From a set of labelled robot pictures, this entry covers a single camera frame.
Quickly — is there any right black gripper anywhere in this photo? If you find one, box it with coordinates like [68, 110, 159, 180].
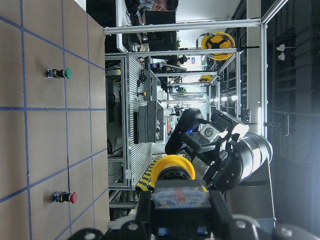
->
[179, 109, 274, 192]

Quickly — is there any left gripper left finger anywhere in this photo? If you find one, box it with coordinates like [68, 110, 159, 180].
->
[70, 191, 152, 240]

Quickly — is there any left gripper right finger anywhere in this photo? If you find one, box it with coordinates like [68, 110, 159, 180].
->
[208, 190, 250, 240]

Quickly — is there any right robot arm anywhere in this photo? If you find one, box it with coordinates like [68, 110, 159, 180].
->
[175, 108, 275, 220]

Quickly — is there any red push button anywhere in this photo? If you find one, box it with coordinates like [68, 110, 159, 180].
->
[52, 191, 78, 204]

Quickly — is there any green push button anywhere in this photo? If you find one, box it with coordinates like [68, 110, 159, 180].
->
[45, 68, 73, 79]

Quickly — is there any yellow hard hat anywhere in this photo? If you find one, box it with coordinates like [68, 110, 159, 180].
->
[195, 32, 236, 61]

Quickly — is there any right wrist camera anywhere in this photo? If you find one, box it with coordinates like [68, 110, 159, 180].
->
[164, 108, 208, 155]

